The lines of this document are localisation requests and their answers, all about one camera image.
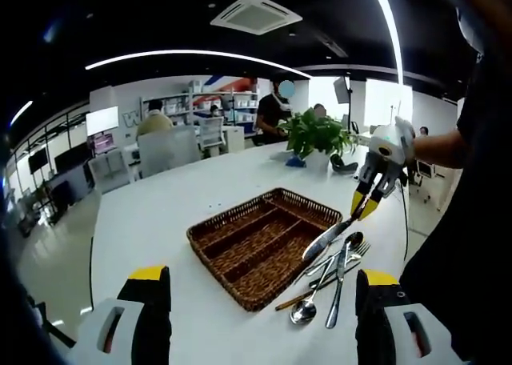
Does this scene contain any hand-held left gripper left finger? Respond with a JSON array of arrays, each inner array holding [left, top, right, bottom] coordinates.
[[66, 265, 173, 365]]

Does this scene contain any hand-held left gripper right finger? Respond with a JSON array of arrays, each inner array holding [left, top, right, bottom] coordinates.
[[354, 267, 461, 365]]

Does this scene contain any steel table knife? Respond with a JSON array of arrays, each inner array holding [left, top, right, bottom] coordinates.
[[324, 239, 350, 329], [302, 219, 355, 262]]

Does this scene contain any steel spoon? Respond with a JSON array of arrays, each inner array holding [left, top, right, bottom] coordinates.
[[290, 256, 337, 326], [306, 231, 365, 278]]

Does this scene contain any wooden handled utensil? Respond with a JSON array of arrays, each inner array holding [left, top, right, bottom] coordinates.
[[274, 268, 361, 312]]

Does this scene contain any brown wicker storage tray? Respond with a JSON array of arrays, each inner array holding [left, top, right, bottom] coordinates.
[[186, 187, 344, 313]]

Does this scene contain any white storage shelf with bins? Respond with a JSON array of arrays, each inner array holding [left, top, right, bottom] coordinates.
[[139, 76, 260, 136]]

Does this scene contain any black curved device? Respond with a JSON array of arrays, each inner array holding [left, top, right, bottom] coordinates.
[[330, 154, 360, 177]]

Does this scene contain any potted green plant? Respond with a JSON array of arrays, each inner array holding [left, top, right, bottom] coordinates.
[[278, 107, 359, 170]]

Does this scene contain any studio light on stand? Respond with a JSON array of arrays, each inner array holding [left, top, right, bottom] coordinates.
[[334, 75, 359, 136]]

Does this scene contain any black stand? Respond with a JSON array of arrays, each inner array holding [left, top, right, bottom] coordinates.
[[23, 295, 77, 350]]

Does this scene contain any person's black clothed torso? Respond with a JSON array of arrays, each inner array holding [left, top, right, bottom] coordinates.
[[399, 48, 512, 362]]

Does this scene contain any straight ceiling light strip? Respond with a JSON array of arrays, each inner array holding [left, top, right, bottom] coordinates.
[[367, 0, 404, 84]]

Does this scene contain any white low cabinet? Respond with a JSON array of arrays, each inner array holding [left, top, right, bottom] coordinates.
[[222, 125, 246, 154]]

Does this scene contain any white mesh office chair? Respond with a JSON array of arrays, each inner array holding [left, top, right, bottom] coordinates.
[[198, 116, 225, 156]]

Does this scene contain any frosted white chair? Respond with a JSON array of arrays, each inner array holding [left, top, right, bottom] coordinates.
[[137, 125, 201, 178]]

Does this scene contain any large black monitor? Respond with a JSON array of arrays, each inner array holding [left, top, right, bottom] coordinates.
[[54, 140, 91, 174]]

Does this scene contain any monitor with pink picture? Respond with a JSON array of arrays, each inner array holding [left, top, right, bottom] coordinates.
[[92, 131, 117, 154]]

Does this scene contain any white ceiling air conditioner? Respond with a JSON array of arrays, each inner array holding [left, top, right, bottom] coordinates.
[[210, 0, 304, 36]]

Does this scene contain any small black monitor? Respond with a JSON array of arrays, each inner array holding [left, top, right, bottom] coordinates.
[[27, 147, 48, 173]]

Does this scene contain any lit white screen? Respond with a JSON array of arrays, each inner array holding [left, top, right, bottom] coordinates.
[[86, 106, 120, 136]]

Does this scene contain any long curved ceiling light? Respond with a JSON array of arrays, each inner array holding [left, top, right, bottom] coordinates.
[[84, 49, 312, 79]]

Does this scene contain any short ceiling light strip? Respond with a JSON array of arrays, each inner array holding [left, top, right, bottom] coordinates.
[[10, 99, 34, 126]]

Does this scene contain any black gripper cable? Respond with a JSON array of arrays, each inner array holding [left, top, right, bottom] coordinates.
[[394, 178, 411, 268]]

